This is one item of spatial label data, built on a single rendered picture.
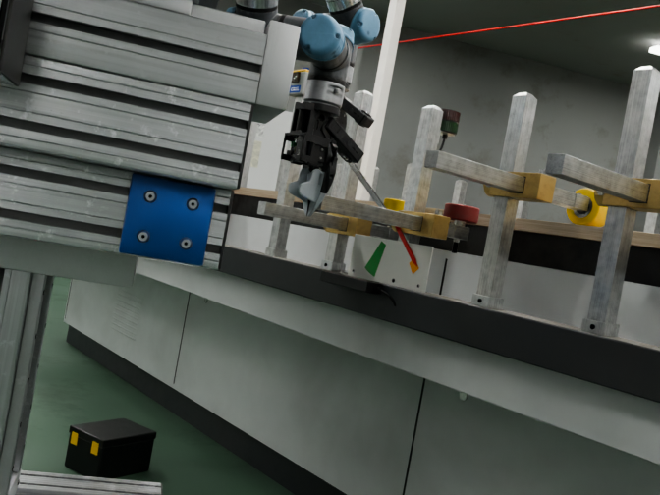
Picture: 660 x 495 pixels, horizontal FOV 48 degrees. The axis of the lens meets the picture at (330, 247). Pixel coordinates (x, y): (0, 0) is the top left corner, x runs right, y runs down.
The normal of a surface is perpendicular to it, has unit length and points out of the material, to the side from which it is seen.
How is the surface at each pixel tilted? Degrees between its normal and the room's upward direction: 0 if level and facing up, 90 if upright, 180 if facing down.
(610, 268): 90
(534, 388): 90
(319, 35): 90
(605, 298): 90
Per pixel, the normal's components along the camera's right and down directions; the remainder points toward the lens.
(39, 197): 0.24, 0.06
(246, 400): -0.77, -0.13
